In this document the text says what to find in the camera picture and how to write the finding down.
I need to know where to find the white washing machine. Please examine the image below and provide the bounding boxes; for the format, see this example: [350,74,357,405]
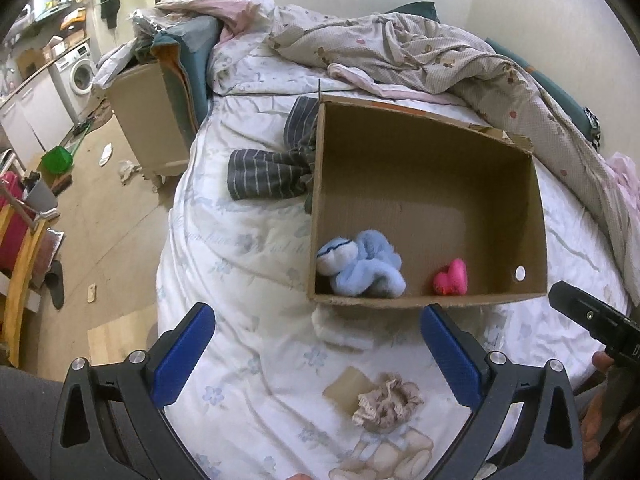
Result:
[52,44,99,111]

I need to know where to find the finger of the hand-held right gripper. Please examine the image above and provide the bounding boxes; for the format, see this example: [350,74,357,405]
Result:
[548,281,632,348]

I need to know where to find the white printed duvet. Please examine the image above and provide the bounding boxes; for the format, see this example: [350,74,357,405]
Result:
[156,0,632,480]

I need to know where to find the blue plush toy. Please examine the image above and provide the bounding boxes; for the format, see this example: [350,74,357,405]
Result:
[316,230,408,299]

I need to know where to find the person's right hand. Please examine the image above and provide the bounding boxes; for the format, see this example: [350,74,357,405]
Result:
[581,351,622,462]

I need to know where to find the red suitcase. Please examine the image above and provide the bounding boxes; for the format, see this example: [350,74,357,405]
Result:
[0,171,40,275]

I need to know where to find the crumpled white paper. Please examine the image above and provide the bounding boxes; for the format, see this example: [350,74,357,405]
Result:
[117,160,144,184]

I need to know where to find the grey striped garment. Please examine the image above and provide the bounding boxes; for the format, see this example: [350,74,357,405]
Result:
[228,96,321,202]

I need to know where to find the long teal cushion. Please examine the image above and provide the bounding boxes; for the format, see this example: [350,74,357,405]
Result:
[484,37,602,151]

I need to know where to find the beige floral quilt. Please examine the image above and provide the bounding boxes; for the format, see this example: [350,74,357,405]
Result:
[269,2,640,306]

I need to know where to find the pink blanket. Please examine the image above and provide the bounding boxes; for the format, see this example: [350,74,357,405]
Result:
[154,0,277,45]

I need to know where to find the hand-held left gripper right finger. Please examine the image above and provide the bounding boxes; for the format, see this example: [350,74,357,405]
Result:
[420,303,586,480]

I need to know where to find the grey trouser leg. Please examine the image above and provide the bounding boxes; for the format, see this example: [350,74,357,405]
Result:
[0,364,68,480]

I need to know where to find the grey bucket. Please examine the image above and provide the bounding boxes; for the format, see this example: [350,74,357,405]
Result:
[22,172,59,214]

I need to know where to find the pink plush heart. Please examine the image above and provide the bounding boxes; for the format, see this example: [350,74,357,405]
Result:
[432,258,469,296]

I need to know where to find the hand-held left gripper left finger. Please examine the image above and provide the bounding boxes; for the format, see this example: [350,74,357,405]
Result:
[50,302,217,480]

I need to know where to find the white kitchen cabinets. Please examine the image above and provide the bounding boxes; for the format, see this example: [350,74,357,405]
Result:
[0,65,77,162]

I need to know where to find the cluttered wall shelf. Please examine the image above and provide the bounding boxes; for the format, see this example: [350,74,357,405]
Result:
[14,0,92,28]

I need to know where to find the teal cushion with orange edge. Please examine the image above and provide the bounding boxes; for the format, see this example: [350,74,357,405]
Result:
[150,15,222,128]

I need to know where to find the wooden chair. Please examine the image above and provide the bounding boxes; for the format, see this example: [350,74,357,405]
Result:
[0,199,62,368]

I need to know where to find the pale pink cloth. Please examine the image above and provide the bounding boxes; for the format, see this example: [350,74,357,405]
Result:
[606,152,640,242]

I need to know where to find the beige frilly scrunchie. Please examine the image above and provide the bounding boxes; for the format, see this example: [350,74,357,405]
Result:
[351,379,426,431]

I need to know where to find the white plastic bags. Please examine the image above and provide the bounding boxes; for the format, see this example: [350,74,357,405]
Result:
[91,9,168,92]

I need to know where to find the teal pillow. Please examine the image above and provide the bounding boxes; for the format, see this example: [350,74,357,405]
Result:
[384,0,442,24]

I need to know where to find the small brown cardboard piece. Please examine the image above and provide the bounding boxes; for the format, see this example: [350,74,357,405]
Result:
[324,366,381,416]

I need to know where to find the dark hanging cloth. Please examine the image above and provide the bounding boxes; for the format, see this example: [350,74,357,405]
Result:
[100,0,122,29]

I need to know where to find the dark slipper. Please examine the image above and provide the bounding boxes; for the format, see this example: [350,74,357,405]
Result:
[45,260,66,310]

